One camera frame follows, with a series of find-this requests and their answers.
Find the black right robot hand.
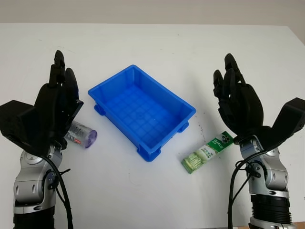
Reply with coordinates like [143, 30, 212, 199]
[213, 53, 265, 141]

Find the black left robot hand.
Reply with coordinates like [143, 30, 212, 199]
[33, 50, 84, 150]

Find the silver roll with purple end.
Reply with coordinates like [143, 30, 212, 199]
[64, 120, 98, 150]

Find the green toothpaste box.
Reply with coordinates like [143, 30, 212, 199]
[181, 131, 235, 175]

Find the blue plastic tray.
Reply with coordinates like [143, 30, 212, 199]
[87, 64, 197, 163]

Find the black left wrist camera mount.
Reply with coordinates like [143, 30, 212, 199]
[0, 100, 52, 153]

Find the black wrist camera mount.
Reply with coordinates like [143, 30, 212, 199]
[0, 100, 52, 153]
[259, 97, 305, 153]

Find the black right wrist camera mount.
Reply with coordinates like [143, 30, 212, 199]
[259, 97, 305, 153]

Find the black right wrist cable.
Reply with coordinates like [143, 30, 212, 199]
[227, 152, 265, 229]

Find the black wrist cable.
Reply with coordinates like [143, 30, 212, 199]
[40, 155, 73, 229]
[227, 152, 265, 229]

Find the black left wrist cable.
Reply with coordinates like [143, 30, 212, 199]
[40, 155, 73, 229]

